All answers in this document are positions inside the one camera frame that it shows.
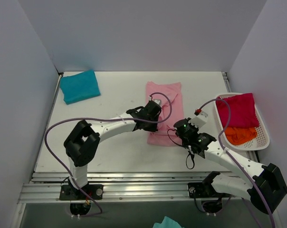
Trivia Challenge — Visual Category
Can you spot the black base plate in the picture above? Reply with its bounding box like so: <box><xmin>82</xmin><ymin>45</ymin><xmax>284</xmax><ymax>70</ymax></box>
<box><xmin>59</xmin><ymin>184</ymin><xmax>104</xmax><ymax>201</ymax></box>
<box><xmin>187</xmin><ymin>182</ymin><xmax>230</xmax><ymax>199</ymax></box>

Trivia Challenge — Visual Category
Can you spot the orange t shirt in basket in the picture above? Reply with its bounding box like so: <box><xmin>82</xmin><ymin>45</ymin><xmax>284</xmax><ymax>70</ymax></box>
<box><xmin>224</xmin><ymin>127</ymin><xmax>257</xmax><ymax>145</ymax></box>

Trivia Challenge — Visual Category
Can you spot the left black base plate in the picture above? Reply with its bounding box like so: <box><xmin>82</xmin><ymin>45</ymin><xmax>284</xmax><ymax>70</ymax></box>
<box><xmin>59</xmin><ymin>184</ymin><xmax>104</xmax><ymax>201</ymax></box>

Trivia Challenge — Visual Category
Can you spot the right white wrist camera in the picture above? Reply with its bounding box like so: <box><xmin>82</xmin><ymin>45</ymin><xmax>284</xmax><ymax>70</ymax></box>
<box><xmin>191</xmin><ymin>109</ymin><xmax>208</xmax><ymax>128</ymax></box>

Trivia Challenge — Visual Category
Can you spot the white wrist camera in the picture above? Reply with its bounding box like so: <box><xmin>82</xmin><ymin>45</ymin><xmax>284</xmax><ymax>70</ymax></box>
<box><xmin>191</xmin><ymin>109</ymin><xmax>208</xmax><ymax>128</ymax></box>
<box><xmin>153</xmin><ymin>99</ymin><xmax>162</xmax><ymax>106</ymax></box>

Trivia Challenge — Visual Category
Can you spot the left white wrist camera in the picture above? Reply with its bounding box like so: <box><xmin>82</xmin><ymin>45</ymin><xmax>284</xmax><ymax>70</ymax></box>
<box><xmin>153</xmin><ymin>99</ymin><xmax>162</xmax><ymax>106</ymax></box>

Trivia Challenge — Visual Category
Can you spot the crimson t shirt in basket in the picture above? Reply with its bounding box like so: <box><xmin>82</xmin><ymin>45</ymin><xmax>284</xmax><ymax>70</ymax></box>
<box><xmin>223</xmin><ymin>93</ymin><xmax>259</xmax><ymax>128</ymax></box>

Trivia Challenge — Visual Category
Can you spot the mint green cloth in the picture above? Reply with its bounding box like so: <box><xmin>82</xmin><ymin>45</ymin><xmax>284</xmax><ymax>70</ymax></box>
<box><xmin>153</xmin><ymin>216</ymin><xmax>182</xmax><ymax>228</ymax></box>

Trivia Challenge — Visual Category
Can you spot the pink t shirt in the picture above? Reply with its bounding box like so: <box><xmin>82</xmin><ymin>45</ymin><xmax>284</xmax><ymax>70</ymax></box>
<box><xmin>145</xmin><ymin>81</ymin><xmax>184</xmax><ymax>146</ymax></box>

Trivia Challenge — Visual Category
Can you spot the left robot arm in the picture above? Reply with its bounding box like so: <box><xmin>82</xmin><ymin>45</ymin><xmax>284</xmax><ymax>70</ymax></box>
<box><xmin>64</xmin><ymin>99</ymin><xmax>162</xmax><ymax>199</ymax></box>

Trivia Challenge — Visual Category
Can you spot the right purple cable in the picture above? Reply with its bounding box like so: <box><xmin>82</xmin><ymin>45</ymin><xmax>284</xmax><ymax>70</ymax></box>
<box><xmin>195</xmin><ymin>98</ymin><xmax>276</xmax><ymax>228</ymax></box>

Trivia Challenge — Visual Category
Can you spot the aluminium rail frame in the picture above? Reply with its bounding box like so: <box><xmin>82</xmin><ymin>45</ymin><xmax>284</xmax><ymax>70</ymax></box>
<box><xmin>17</xmin><ymin>171</ymin><xmax>276</xmax><ymax>204</ymax></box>

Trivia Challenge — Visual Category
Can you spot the black wire loop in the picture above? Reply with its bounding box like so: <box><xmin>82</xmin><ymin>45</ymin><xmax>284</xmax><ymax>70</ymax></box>
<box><xmin>167</xmin><ymin>128</ymin><xmax>195</xmax><ymax>170</ymax></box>

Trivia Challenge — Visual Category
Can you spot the white plastic basket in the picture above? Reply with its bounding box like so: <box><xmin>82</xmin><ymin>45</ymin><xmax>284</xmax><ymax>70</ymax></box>
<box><xmin>217</xmin><ymin>93</ymin><xmax>270</xmax><ymax>152</ymax></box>

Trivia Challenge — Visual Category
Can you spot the folded teal t shirt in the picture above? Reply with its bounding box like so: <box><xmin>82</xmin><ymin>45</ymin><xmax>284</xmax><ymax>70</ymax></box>
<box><xmin>60</xmin><ymin>70</ymin><xmax>101</xmax><ymax>105</ymax></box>

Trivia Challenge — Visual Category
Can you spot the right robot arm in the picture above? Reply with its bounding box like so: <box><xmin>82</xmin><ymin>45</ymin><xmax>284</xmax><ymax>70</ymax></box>
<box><xmin>173</xmin><ymin>119</ymin><xmax>287</xmax><ymax>214</ymax></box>

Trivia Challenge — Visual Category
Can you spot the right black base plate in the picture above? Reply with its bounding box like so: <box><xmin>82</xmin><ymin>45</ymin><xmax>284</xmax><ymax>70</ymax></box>
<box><xmin>187</xmin><ymin>182</ymin><xmax>230</xmax><ymax>199</ymax></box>

